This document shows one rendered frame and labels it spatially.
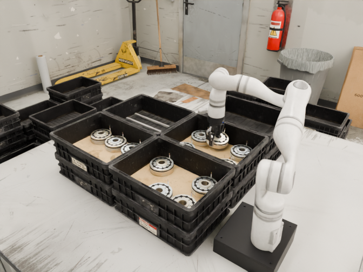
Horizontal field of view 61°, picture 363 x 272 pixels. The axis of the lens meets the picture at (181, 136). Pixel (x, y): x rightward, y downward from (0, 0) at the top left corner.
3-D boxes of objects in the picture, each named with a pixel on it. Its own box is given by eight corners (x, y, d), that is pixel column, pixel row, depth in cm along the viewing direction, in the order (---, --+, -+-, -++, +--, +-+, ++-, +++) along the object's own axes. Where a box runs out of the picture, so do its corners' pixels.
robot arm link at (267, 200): (254, 169, 87) (250, 212, 96) (289, 177, 84) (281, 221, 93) (261, 151, 94) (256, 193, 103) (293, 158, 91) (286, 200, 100)
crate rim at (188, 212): (236, 173, 118) (237, 168, 117) (190, 218, 98) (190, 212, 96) (158, 139, 139) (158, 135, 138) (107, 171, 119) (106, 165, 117)
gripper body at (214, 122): (218, 119, 131) (216, 137, 136) (228, 111, 137) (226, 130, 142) (203, 114, 135) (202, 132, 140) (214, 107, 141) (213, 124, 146)
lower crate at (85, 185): (159, 175, 149) (159, 155, 143) (112, 210, 129) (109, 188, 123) (105, 148, 170) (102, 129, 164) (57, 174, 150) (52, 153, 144)
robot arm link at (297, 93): (314, 80, 116) (306, 123, 100) (307, 100, 123) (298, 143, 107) (290, 75, 119) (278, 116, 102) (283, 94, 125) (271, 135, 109)
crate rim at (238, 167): (269, 141, 138) (270, 136, 137) (236, 173, 118) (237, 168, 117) (196, 116, 159) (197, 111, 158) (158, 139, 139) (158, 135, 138)
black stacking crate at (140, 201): (233, 192, 123) (236, 169, 117) (189, 238, 103) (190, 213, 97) (159, 157, 144) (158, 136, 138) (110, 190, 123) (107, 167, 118)
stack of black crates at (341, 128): (335, 161, 257) (350, 113, 234) (325, 179, 236) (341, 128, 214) (288, 145, 278) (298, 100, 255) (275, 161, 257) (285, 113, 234)
